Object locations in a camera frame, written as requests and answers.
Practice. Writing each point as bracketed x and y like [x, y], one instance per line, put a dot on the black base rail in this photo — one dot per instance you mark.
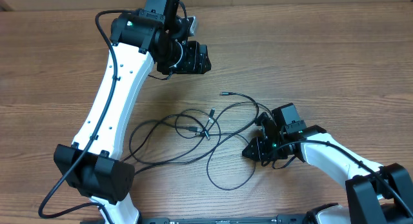
[279, 219]

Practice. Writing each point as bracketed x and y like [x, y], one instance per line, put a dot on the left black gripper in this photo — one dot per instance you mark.
[197, 55]

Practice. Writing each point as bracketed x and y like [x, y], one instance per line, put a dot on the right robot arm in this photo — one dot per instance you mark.
[375, 193]

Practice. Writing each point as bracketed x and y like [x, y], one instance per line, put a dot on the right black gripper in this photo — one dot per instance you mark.
[259, 153]

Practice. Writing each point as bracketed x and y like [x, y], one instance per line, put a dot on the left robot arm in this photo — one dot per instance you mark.
[152, 37]

